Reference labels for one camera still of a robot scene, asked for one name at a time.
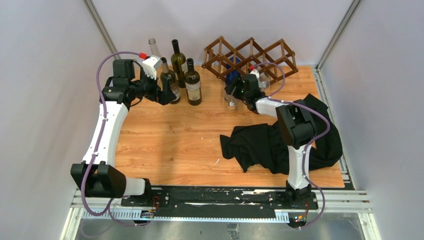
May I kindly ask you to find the small clear glass bottle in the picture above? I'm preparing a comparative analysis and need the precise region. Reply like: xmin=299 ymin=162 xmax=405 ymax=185
xmin=258 ymin=72 xmax=271 ymax=90

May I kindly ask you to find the brown bottle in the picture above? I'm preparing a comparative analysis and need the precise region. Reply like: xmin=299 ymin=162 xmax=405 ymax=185
xmin=160 ymin=57 xmax=181 ymax=105

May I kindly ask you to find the blue labelled clear bottle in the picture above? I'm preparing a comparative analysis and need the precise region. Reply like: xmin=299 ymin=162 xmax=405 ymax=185
xmin=224 ymin=70 xmax=241 ymax=110

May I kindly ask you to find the dark green wine bottle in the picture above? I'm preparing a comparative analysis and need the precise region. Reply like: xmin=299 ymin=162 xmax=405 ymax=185
xmin=171 ymin=39 xmax=186 ymax=88

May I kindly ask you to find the tall clear glass bottle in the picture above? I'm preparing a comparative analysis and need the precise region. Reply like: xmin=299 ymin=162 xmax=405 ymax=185
xmin=148 ymin=37 xmax=162 ymax=58

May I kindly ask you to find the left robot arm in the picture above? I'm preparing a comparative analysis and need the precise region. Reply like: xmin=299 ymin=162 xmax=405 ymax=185
xmin=70 ymin=55 xmax=176 ymax=203

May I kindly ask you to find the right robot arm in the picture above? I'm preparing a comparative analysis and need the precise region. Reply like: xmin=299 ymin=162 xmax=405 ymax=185
xmin=224 ymin=74 xmax=318 ymax=210

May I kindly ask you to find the brown wooden wine rack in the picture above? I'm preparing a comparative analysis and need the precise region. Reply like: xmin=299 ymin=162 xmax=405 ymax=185
xmin=201 ymin=35 xmax=299 ymax=84

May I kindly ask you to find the black cloth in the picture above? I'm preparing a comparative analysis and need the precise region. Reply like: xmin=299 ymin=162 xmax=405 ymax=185
xmin=220 ymin=94 xmax=343 ymax=175

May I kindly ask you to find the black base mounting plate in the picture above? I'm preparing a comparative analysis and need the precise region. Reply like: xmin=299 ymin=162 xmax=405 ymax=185
xmin=120 ymin=185 xmax=319 ymax=219

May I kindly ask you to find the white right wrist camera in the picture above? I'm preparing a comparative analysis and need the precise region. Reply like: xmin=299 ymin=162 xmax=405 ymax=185
xmin=248 ymin=65 xmax=260 ymax=85

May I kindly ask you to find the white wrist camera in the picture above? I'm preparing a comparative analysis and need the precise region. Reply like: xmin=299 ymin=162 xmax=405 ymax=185
xmin=248 ymin=65 xmax=260 ymax=85
xmin=141 ymin=55 xmax=163 ymax=80

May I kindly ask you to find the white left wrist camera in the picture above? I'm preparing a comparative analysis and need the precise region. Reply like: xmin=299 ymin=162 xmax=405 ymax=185
xmin=141 ymin=55 xmax=163 ymax=80

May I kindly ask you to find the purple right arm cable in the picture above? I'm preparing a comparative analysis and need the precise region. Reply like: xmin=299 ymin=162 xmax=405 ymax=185
xmin=248 ymin=61 xmax=332 ymax=231

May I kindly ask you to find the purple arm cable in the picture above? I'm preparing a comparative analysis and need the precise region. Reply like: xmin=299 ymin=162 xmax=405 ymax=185
xmin=79 ymin=50 xmax=153 ymax=239
xmin=248 ymin=61 xmax=332 ymax=231

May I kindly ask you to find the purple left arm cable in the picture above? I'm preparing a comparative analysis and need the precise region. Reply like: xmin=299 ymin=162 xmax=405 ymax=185
xmin=79 ymin=50 xmax=153 ymax=239

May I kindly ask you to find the aluminium frame rail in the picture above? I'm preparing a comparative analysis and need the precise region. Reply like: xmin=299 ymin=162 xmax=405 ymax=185
xmin=60 ymin=185 xmax=381 ymax=240

